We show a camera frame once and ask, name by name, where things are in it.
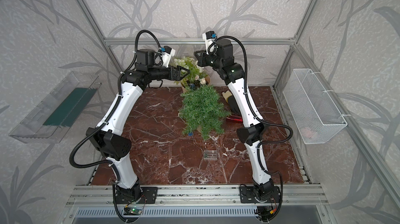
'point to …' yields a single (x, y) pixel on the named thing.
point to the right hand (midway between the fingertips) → (194, 52)
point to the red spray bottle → (235, 119)
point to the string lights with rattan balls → (190, 134)
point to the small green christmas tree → (202, 111)
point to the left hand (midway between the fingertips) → (183, 70)
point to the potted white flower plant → (196, 76)
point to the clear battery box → (210, 154)
